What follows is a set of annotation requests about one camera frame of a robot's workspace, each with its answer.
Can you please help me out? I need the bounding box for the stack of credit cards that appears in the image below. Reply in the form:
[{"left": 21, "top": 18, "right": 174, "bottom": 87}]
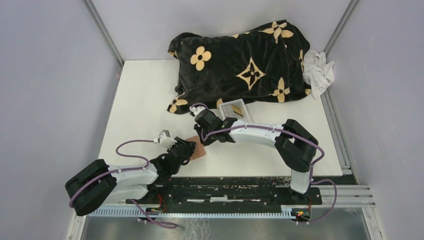
[{"left": 222, "top": 104, "right": 244, "bottom": 119}]

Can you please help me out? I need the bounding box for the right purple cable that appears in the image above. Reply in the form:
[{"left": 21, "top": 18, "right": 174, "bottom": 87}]
[{"left": 189, "top": 102, "right": 338, "bottom": 224}]

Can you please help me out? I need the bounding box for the light blue slotted rail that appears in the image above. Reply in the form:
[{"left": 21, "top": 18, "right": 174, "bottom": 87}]
[{"left": 88, "top": 206, "right": 296, "bottom": 220}]

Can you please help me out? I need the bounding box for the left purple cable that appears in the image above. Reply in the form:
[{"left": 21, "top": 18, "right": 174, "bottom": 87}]
[{"left": 68, "top": 139, "right": 180, "bottom": 229}]

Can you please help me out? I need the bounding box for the black floral plush blanket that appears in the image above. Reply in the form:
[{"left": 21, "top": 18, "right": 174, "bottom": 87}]
[{"left": 167, "top": 20, "right": 312, "bottom": 115}]

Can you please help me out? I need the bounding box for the purple cable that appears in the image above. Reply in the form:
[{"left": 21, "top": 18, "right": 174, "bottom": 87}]
[
  {"left": 189, "top": 102, "right": 338, "bottom": 224},
  {"left": 68, "top": 139, "right": 180, "bottom": 229}
]

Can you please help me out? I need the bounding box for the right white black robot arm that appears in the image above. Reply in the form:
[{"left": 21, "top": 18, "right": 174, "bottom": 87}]
[{"left": 189, "top": 106, "right": 325, "bottom": 204}]

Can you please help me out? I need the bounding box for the tan leather card holder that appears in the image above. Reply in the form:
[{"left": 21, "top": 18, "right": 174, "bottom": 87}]
[{"left": 185, "top": 135, "right": 206, "bottom": 161}]

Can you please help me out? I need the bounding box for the white plastic card tray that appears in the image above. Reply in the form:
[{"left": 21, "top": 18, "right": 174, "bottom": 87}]
[{"left": 218, "top": 98, "right": 252, "bottom": 122}]

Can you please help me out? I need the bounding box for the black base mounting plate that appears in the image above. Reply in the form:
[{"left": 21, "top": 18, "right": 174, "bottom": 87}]
[{"left": 136, "top": 176, "right": 323, "bottom": 214}]

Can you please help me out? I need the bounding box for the white crumpled cloth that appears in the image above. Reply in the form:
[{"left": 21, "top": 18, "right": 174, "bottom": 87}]
[{"left": 303, "top": 50, "right": 335, "bottom": 100}]

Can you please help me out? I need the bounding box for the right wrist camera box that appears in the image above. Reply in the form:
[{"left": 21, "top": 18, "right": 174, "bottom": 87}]
[{"left": 189, "top": 102, "right": 209, "bottom": 117}]

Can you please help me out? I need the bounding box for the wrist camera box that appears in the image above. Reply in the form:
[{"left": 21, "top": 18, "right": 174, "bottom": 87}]
[
  {"left": 153, "top": 129, "right": 177, "bottom": 149},
  {"left": 189, "top": 102, "right": 209, "bottom": 117}
]

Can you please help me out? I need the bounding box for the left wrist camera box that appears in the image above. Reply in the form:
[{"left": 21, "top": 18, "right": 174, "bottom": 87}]
[{"left": 153, "top": 129, "right": 177, "bottom": 149}]

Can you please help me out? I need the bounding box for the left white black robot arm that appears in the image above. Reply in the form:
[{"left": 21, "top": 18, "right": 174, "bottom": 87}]
[{"left": 65, "top": 136, "right": 197, "bottom": 216}]

